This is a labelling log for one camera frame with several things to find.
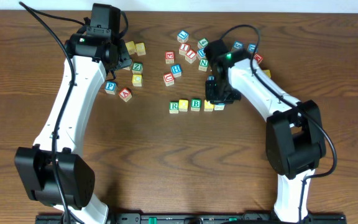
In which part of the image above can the red I block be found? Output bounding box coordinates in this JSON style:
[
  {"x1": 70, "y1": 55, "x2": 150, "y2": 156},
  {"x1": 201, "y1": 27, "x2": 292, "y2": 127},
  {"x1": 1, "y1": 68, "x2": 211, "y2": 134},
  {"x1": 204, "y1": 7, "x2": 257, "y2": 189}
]
[{"x1": 185, "y1": 49, "x2": 197, "y2": 64}]

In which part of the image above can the blue P block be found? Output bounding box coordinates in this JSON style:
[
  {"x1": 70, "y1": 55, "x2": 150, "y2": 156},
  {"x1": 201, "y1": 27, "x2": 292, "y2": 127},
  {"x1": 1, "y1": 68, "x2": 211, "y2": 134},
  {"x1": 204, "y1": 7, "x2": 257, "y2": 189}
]
[{"x1": 104, "y1": 82, "x2": 117, "y2": 95}]

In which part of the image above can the blue H block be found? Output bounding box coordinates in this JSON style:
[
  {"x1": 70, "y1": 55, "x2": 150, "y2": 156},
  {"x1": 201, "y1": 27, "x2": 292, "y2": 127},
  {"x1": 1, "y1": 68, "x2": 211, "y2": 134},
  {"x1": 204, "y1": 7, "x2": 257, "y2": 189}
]
[{"x1": 171, "y1": 64, "x2": 182, "y2": 78}]

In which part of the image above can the red H block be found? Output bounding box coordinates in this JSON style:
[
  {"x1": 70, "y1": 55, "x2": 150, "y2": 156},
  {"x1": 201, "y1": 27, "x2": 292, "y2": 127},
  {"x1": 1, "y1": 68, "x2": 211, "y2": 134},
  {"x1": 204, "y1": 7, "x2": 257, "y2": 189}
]
[{"x1": 178, "y1": 43, "x2": 190, "y2": 55}]

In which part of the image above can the blue T block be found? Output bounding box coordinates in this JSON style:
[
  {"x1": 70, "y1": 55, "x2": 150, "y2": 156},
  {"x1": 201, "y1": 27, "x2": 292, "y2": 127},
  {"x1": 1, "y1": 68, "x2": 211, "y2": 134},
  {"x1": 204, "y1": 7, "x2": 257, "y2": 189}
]
[{"x1": 214, "y1": 103, "x2": 225, "y2": 111}]

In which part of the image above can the green R block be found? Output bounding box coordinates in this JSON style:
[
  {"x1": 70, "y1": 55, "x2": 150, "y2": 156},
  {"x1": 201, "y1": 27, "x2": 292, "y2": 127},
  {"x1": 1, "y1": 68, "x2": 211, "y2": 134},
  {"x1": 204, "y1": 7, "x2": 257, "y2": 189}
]
[{"x1": 169, "y1": 101, "x2": 179, "y2": 114}]

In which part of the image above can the red U block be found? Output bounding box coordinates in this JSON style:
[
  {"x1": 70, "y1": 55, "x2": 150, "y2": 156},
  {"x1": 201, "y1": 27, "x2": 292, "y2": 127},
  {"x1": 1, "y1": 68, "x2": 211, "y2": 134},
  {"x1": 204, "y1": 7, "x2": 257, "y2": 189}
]
[{"x1": 163, "y1": 73, "x2": 175, "y2": 86}]

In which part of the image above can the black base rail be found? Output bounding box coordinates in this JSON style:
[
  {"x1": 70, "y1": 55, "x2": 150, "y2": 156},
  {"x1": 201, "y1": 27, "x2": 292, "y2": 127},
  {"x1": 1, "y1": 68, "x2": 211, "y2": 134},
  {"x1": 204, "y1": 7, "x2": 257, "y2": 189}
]
[{"x1": 35, "y1": 212, "x2": 347, "y2": 224}]

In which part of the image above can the green N block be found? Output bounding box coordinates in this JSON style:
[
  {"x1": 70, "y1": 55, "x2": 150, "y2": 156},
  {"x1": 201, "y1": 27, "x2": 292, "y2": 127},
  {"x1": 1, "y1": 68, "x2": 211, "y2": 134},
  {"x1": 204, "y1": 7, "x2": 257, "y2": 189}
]
[{"x1": 198, "y1": 58, "x2": 209, "y2": 72}]

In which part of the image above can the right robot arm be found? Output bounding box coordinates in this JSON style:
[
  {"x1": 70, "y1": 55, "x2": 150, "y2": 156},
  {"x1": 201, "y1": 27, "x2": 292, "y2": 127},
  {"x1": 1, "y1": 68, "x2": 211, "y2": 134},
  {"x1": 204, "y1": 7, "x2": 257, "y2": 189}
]
[{"x1": 206, "y1": 47, "x2": 326, "y2": 223}]

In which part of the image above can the yellow O block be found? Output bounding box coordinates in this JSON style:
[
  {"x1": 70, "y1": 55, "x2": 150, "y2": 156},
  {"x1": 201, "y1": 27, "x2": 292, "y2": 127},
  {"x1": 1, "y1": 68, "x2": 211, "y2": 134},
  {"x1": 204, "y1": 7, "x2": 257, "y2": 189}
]
[{"x1": 204, "y1": 100, "x2": 214, "y2": 112}]

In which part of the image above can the red A block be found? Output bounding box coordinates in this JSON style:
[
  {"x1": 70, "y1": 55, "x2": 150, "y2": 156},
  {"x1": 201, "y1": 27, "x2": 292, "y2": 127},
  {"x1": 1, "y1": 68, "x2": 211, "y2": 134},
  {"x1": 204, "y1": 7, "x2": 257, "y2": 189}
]
[{"x1": 119, "y1": 88, "x2": 132, "y2": 102}]

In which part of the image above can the blue d block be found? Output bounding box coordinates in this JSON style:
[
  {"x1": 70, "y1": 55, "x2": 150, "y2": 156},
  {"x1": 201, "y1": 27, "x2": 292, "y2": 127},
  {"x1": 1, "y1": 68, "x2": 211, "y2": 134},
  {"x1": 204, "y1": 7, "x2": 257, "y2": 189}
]
[
  {"x1": 247, "y1": 44, "x2": 258, "y2": 53},
  {"x1": 197, "y1": 48, "x2": 206, "y2": 60}
]

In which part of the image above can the blue D block right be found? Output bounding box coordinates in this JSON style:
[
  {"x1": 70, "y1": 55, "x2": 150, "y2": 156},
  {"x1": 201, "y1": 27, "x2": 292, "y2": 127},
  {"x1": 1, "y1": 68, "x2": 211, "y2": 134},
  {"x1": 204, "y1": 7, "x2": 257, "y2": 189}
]
[{"x1": 247, "y1": 44, "x2": 258, "y2": 53}]

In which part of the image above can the green Z block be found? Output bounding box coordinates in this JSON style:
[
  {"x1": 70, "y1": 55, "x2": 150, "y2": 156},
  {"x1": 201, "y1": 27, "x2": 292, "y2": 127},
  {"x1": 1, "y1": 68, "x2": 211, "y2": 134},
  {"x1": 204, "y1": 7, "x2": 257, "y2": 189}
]
[{"x1": 132, "y1": 62, "x2": 143, "y2": 75}]

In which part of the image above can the blue D block centre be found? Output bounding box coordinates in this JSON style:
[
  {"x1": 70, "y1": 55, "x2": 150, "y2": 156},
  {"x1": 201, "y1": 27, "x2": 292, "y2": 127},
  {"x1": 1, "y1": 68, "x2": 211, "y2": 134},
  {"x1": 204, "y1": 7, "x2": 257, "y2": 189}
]
[{"x1": 197, "y1": 48, "x2": 206, "y2": 60}]

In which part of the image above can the blue L block top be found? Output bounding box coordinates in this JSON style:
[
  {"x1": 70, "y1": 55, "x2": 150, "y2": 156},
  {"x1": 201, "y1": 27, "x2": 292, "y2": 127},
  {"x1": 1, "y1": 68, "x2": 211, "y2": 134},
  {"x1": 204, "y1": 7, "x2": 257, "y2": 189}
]
[{"x1": 177, "y1": 30, "x2": 189, "y2": 43}]

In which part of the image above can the blue S block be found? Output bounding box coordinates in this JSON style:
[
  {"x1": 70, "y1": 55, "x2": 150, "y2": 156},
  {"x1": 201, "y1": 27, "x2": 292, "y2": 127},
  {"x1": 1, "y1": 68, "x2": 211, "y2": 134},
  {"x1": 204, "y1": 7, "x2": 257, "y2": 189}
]
[{"x1": 232, "y1": 41, "x2": 244, "y2": 50}]

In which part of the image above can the green B block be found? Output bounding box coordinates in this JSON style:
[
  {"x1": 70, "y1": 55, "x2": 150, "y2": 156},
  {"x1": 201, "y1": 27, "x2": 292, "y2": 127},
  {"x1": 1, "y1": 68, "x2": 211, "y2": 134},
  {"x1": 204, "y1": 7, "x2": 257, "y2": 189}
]
[{"x1": 191, "y1": 98, "x2": 201, "y2": 111}]

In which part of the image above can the green 4 block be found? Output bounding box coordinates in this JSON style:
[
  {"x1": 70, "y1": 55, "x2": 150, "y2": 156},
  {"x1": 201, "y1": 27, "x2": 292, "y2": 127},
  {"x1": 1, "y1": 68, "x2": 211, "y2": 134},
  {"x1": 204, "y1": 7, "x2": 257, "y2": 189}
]
[{"x1": 197, "y1": 38, "x2": 209, "y2": 49}]

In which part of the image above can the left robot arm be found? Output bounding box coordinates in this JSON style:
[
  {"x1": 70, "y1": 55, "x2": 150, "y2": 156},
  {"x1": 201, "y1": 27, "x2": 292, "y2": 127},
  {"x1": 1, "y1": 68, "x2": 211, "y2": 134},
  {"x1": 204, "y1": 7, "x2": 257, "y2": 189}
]
[{"x1": 14, "y1": 34, "x2": 132, "y2": 223}]

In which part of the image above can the red E block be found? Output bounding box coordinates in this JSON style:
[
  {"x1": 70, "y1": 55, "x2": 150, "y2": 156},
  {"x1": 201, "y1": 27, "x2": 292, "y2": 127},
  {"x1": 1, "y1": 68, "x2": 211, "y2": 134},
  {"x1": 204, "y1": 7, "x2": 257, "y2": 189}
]
[{"x1": 165, "y1": 51, "x2": 175, "y2": 64}]

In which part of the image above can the red M block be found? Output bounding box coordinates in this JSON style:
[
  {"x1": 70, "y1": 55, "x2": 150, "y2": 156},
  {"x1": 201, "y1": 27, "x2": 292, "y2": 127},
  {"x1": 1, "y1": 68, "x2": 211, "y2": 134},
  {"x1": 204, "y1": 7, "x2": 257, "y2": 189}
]
[{"x1": 254, "y1": 54, "x2": 264, "y2": 64}]

